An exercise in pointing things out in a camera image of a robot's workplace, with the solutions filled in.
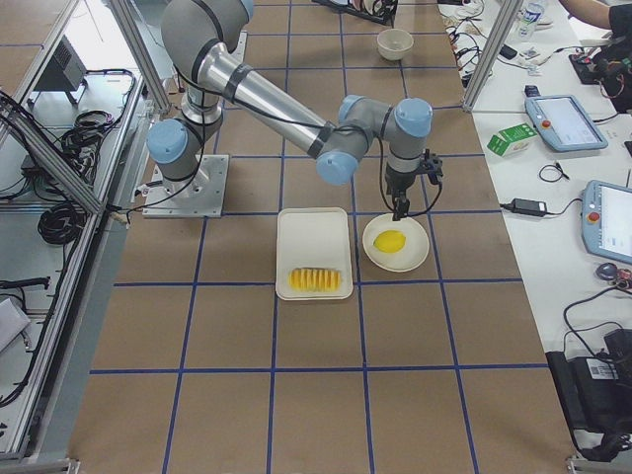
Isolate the cream rectangular tray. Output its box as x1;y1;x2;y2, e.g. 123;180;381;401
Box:
276;207;354;301

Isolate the far blue teach pendant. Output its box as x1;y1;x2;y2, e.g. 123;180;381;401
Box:
524;95;608;152

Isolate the black power adapter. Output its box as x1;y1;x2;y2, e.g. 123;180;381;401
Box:
512;198;548;217

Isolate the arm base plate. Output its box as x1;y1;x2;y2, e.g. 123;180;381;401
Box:
141;154;230;218
227;30;248;61

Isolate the near blue teach pendant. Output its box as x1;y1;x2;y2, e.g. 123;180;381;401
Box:
582;180;632;264

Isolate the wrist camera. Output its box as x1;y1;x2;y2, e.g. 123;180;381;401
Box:
421;149;443;186

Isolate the blue teach pendant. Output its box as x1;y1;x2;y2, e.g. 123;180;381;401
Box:
582;180;632;264
524;95;608;152

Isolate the aluminium frame post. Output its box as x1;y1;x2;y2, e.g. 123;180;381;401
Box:
462;0;521;113

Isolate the black dish rack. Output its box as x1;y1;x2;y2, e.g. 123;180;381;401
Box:
312;0;398;26

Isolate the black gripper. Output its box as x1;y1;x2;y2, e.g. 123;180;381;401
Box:
385;165;419;221

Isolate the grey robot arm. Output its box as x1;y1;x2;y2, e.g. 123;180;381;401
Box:
161;1;443;220

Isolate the cream ceramic bowl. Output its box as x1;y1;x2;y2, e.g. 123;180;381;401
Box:
376;29;414;61

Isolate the cream round plate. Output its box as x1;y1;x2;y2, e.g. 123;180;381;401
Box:
362;214;430;273

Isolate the green white carton box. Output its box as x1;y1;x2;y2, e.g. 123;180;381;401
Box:
487;122;537;157

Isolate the sliced yellow mango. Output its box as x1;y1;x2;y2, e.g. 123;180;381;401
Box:
287;268;342;292

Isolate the yellow lemon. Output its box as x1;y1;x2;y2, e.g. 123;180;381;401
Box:
372;229;407;254

